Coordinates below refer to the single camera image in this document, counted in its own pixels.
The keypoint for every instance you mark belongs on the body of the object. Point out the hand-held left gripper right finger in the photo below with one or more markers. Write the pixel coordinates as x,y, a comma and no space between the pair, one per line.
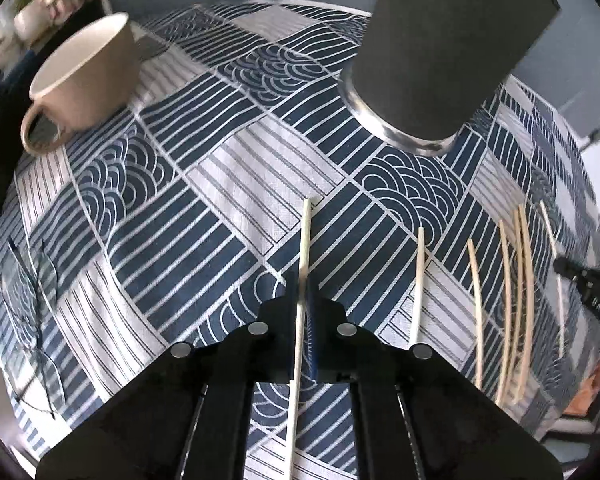
312,340

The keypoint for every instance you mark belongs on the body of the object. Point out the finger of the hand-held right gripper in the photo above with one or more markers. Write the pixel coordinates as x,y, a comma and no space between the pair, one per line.
595,295

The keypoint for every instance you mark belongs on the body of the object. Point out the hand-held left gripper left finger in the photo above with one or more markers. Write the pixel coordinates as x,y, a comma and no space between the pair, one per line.
280,340

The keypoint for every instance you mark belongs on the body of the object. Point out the single wooden chopstick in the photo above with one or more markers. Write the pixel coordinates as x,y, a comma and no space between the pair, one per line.
303,250

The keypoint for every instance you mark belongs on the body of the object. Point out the set of wooden chopsticks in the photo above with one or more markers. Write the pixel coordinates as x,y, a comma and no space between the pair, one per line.
418,285

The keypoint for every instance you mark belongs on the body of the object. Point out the black cylindrical utensil holder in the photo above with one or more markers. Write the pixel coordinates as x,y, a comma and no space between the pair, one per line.
445,35

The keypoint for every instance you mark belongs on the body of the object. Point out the black backdrop clip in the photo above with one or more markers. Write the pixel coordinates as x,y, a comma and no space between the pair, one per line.
597,135

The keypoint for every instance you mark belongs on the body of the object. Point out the blue white patterned tablecloth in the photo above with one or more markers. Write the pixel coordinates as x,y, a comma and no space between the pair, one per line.
180,210

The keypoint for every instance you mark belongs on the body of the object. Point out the thin-framed eyeglasses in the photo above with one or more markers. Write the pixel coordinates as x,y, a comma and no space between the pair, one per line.
13,247

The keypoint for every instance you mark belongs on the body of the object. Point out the beige ceramic mug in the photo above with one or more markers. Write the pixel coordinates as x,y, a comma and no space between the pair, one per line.
90,85

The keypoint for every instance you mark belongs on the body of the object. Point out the white plant pot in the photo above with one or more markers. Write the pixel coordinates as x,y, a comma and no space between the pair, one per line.
30,17

